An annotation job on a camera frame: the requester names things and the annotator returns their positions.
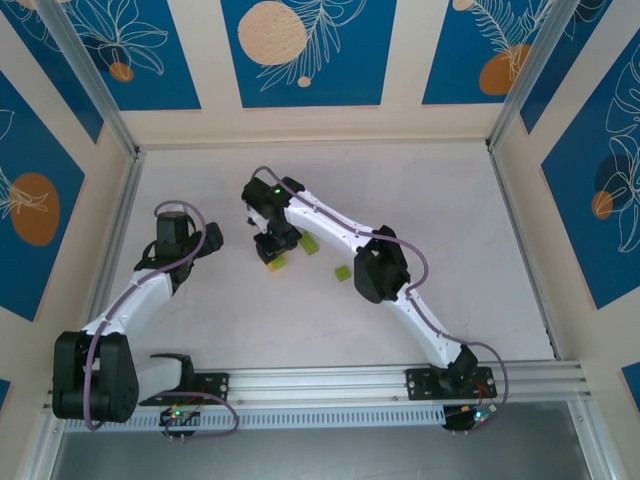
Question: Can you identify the right controller board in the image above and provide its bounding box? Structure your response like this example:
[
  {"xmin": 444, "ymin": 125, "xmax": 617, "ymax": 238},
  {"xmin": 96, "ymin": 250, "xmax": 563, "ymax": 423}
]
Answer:
[{"xmin": 441, "ymin": 403, "xmax": 500, "ymax": 437}]

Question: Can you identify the aluminium mounting rail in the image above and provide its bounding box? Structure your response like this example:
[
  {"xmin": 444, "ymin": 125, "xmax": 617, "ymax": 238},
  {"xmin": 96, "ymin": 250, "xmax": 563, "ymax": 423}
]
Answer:
[{"xmin": 42, "ymin": 360, "xmax": 595, "ymax": 412}]

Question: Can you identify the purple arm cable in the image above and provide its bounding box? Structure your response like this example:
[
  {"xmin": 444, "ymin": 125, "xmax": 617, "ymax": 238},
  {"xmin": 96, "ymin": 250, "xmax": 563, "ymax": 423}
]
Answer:
[
  {"xmin": 83, "ymin": 199, "xmax": 240, "ymax": 441},
  {"xmin": 249, "ymin": 165, "xmax": 511, "ymax": 416}
]

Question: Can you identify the controller board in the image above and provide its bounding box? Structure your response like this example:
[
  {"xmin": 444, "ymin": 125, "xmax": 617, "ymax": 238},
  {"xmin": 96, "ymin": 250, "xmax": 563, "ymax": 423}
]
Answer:
[
  {"xmin": 441, "ymin": 403, "xmax": 500, "ymax": 437},
  {"xmin": 158, "ymin": 405, "xmax": 204, "ymax": 444}
]

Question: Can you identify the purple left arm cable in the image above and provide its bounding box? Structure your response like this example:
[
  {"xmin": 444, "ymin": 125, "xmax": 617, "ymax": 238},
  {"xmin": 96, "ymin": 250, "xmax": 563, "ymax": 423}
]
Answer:
[{"xmin": 83, "ymin": 199, "xmax": 240, "ymax": 441}]

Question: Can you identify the aluminium frame bar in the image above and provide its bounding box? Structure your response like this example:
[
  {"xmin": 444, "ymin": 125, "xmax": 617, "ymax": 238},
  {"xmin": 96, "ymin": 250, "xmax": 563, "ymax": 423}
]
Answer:
[
  {"xmin": 567, "ymin": 402, "xmax": 619, "ymax": 480},
  {"xmin": 17, "ymin": 412, "xmax": 69, "ymax": 480}
]

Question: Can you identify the left controller board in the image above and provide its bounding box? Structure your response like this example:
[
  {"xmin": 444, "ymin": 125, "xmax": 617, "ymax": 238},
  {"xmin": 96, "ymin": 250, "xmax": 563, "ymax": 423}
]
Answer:
[{"xmin": 158, "ymin": 405, "xmax": 204, "ymax": 444}]

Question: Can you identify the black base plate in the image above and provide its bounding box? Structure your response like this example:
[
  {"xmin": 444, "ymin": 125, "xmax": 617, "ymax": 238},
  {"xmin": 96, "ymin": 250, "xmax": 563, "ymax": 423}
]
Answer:
[
  {"xmin": 139, "ymin": 370, "xmax": 230, "ymax": 407},
  {"xmin": 405, "ymin": 366, "xmax": 495, "ymax": 402}
]

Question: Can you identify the grey slotted cable duct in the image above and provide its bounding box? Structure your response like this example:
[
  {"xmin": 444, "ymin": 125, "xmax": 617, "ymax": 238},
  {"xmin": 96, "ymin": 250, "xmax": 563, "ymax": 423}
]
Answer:
[{"xmin": 62, "ymin": 405, "xmax": 447, "ymax": 432}]

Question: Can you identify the aluminium table edge rail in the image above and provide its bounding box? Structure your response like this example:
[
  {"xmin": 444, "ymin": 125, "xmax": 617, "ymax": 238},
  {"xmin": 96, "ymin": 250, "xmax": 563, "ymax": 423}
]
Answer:
[
  {"xmin": 79, "ymin": 149, "xmax": 149, "ymax": 351},
  {"xmin": 487, "ymin": 142, "xmax": 561, "ymax": 361}
]

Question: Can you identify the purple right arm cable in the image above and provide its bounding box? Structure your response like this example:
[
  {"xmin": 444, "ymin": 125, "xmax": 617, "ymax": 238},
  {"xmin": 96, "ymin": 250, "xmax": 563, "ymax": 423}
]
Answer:
[{"xmin": 249, "ymin": 165, "xmax": 511, "ymax": 416}]

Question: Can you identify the aluminium frame post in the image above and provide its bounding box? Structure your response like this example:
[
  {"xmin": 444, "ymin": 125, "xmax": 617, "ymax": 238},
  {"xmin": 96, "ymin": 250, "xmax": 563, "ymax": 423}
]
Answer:
[
  {"xmin": 34, "ymin": 0, "xmax": 142, "ymax": 160},
  {"xmin": 485, "ymin": 0, "xmax": 616, "ymax": 151}
]

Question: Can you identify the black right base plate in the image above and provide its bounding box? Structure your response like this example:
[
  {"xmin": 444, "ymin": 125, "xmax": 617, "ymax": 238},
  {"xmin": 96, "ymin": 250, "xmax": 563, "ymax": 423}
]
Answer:
[{"xmin": 405, "ymin": 366, "xmax": 495, "ymax": 402}]

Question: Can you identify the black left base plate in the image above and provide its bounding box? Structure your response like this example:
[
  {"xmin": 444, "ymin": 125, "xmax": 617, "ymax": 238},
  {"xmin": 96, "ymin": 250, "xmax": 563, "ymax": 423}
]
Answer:
[{"xmin": 139, "ymin": 370, "xmax": 230, "ymax": 407}]

